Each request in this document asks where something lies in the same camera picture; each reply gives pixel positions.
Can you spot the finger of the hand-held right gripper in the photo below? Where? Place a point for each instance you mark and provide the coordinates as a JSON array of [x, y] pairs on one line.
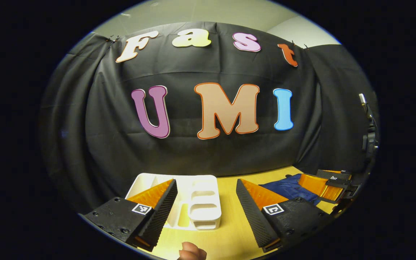
[[332, 174], [316, 186]]

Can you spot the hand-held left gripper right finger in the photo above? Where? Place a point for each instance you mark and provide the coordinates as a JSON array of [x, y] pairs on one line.
[[255, 216]]

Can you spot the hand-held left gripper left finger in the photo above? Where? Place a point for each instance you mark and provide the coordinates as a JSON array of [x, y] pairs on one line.
[[161, 216]]

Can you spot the blue schoolbag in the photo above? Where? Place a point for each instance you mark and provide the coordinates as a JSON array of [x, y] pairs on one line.
[[287, 189]]

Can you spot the white plastic bookshelf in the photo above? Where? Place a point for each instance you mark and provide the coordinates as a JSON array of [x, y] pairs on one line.
[[200, 202]]

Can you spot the black backdrop cloth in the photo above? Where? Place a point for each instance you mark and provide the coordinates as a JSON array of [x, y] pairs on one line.
[[96, 119]]

